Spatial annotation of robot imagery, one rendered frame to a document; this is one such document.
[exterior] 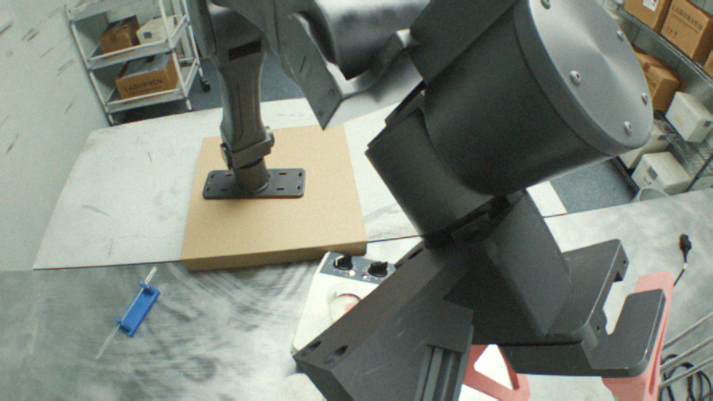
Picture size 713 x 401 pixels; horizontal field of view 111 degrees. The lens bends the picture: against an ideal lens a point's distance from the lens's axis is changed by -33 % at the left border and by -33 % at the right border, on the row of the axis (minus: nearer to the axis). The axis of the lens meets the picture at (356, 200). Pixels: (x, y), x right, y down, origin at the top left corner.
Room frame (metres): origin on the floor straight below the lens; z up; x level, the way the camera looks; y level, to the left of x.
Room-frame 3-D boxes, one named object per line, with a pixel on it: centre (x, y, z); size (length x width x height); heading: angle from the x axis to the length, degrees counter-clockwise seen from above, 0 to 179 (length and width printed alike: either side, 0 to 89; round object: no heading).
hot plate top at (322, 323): (0.19, 0.01, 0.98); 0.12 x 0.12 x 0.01; 79
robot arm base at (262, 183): (0.47, 0.20, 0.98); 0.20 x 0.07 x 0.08; 93
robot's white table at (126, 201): (0.59, 0.17, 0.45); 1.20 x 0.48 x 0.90; 100
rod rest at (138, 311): (0.20, 0.38, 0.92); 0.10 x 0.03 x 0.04; 160
